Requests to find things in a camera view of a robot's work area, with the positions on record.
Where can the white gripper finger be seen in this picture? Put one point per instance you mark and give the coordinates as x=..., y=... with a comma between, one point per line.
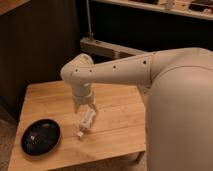
x=76, y=108
x=93, y=106

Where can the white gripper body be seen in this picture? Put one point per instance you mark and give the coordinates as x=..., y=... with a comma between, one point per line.
x=84, y=99

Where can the white plastic bottle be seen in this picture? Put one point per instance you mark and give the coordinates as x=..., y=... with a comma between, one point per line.
x=86, y=122

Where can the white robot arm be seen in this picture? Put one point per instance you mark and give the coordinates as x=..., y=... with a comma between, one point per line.
x=179, y=108

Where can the black ceramic bowl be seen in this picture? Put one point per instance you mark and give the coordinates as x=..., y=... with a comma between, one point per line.
x=40, y=137

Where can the wooden table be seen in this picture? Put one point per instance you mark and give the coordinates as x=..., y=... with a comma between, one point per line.
x=117, y=129

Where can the grey metal beam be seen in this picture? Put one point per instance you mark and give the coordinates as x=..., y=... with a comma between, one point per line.
x=108, y=50

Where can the metal pole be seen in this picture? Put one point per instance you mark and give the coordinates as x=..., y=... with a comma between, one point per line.
x=90, y=32

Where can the wooden shelf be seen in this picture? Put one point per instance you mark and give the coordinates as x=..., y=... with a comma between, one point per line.
x=200, y=9

